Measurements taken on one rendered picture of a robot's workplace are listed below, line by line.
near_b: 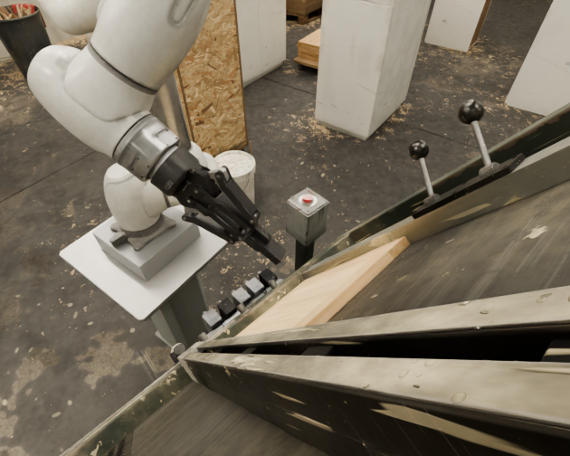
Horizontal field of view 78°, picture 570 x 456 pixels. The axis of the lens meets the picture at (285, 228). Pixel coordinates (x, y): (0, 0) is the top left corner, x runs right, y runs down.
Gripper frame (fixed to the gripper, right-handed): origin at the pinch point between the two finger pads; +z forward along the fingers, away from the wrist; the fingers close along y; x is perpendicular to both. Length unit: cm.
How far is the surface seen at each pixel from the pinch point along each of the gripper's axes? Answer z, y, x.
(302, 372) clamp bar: -0.5, 22.0, -31.1
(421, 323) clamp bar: 0.1, 30.2, -30.7
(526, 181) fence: 18.9, 32.8, 6.5
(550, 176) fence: 19.3, 35.3, 5.1
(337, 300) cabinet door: 15.3, 1.4, -1.1
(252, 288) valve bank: 19, -55, 39
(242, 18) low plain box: -102, -88, 331
